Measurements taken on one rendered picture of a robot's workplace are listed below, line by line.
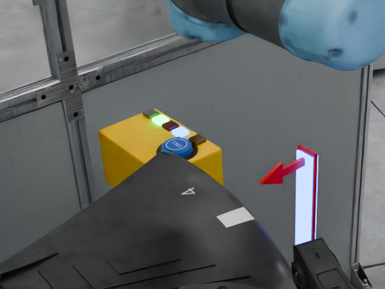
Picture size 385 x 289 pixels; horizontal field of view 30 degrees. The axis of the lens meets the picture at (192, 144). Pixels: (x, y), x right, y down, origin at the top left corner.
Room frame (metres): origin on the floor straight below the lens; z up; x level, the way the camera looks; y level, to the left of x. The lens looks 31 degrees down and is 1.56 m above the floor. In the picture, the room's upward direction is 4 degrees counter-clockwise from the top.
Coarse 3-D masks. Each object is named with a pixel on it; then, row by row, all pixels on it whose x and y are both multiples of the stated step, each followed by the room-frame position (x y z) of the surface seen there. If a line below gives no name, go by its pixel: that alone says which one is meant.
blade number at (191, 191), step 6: (186, 186) 0.56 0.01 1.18; (192, 186) 0.56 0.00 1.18; (198, 186) 0.56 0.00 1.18; (174, 192) 0.55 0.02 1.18; (180, 192) 0.55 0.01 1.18; (186, 192) 0.55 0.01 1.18; (192, 192) 0.55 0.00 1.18; (198, 192) 0.55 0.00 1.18; (204, 192) 0.55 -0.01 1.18; (180, 198) 0.54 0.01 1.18; (186, 198) 0.54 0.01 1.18; (192, 198) 0.54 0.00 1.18
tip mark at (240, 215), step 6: (234, 210) 0.53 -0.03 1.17; (240, 210) 0.53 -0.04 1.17; (246, 210) 0.53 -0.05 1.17; (222, 216) 0.52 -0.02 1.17; (228, 216) 0.52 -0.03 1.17; (234, 216) 0.52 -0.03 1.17; (240, 216) 0.53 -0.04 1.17; (246, 216) 0.53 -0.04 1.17; (252, 216) 0.53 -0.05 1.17; (222, 222) 0.51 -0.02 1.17; (228, 222) 0.51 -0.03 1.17; (234, 222) 0.52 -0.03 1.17; (240, 222) 0.52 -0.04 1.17
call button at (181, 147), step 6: (174, 138) 0.83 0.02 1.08; (180, 138) 0.82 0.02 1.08; (162, 144) 0.81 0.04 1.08; (168, 144) 0.81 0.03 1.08; (174, 144) 0.81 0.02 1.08; (180, 144) 0.81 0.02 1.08; (186, 144) 0.81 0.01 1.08; (162, 150) 0.80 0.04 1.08; (168, 150) 0.80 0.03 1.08; (174, 150) 0.79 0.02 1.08; (180, 150) 0.79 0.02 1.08; (186, 150) 0.80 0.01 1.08; (180, 156) 0.79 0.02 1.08
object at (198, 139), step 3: (195, 135) 0.84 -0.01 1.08; (198, 135) 0.84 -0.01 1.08; (189, 138) 0.83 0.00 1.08; (192, 138) 0.83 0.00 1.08; (195, 138) 0.83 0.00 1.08; (198, 138) 0.83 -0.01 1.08; (201, 138) 0.83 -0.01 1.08; (204, 138) 0.83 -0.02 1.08; (192, 141) 0.82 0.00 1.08; (195, 141) 0.82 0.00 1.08; (198, 141) 0.82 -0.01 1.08; (201, 141) 0.82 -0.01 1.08; (204, 141) 0.82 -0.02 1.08; (195, 144) 0.82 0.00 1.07; (198, 144) 0.82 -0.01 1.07
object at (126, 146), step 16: (160, 112) 0.92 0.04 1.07; (112, 128) 0.88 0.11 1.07; (128, 128) 0.88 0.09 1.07; (144, 128) 0.88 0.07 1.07; (160, 128) 0.87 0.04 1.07; (112, 144) 0.85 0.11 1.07; (128, 144) 0.84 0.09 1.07; (144, 144) 0.83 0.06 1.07; (160, 144) 0.83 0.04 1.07; (192, 144) 0.82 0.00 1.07; (208, 144) 0.82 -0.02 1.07; (112, 160) 0.85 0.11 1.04; (128, 160) 0.82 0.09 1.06; (144, 160) 0.79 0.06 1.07; (192, 160) 0.79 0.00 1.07; (208, 160) 0.80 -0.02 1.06; (112, 176) 0.86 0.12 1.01; (128, 176) 0.82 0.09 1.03
